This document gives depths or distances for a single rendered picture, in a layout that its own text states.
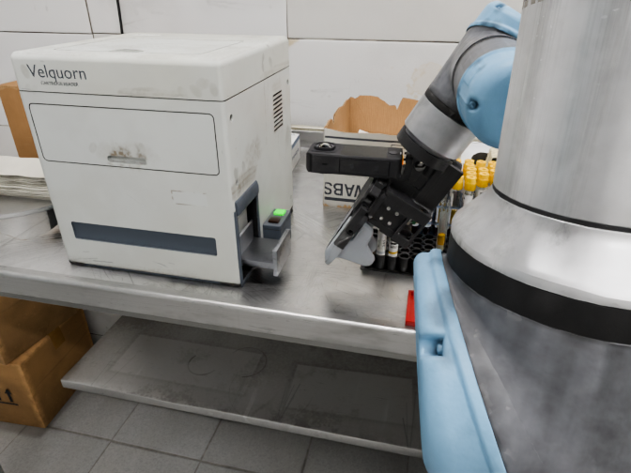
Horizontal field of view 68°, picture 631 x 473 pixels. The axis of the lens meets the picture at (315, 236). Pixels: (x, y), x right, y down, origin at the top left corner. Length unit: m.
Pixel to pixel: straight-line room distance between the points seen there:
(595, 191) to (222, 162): 0.46
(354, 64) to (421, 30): 0.16
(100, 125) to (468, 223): 0.52
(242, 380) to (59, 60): 0.98
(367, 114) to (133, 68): 0.63
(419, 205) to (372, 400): 0.84
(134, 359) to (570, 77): 1.44
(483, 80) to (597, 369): 0.26
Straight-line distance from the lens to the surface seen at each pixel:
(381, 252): 0.68
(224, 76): 0.56
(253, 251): 0.67
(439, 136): 0.52
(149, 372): 1.47
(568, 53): 0.18
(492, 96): 0.40
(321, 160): 0.56
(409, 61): 1.15
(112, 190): 0.68
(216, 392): 1.37
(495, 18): 0.52
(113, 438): 1.71
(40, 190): 1.06
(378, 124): 1.11
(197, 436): 1.63
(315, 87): 1.19
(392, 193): 0.55
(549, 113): 0.19
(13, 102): 1.24
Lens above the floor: 1.25
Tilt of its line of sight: 28 degrees down
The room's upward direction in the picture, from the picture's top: straight up
